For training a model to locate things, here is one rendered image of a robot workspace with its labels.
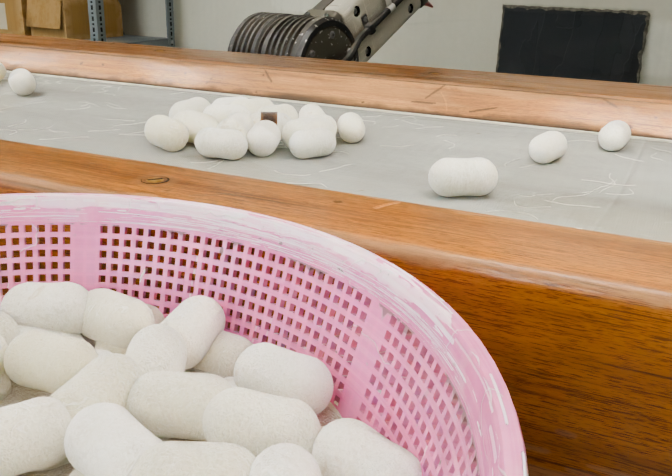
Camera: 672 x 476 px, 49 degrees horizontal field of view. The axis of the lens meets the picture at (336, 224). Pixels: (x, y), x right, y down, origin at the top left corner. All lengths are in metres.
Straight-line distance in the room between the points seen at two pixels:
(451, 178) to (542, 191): 0.06
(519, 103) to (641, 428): 0.39
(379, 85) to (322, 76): 0.06
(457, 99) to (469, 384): 0.46
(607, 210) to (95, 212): 0.25
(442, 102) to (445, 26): 2.01
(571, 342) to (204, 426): 0.12
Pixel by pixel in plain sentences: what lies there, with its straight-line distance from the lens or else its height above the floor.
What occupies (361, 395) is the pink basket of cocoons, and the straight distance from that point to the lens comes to 0.22.
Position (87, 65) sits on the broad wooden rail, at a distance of 0.81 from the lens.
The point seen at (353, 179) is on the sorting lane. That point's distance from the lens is 0.42.
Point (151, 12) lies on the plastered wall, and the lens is 3.30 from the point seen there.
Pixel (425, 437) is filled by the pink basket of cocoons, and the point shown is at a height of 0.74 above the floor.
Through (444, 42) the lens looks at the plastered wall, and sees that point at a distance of 2.63.
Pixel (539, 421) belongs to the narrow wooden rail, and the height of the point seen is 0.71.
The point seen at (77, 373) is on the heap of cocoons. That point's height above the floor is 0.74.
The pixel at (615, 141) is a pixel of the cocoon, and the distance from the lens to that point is 0.52.
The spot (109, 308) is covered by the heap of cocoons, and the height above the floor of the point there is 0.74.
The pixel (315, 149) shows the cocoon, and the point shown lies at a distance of 0.45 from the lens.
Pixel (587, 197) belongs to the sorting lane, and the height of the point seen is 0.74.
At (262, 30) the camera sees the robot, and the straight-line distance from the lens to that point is 0.95.
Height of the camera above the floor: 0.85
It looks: 19 degrees down
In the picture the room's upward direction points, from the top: 1 degrees clockwise
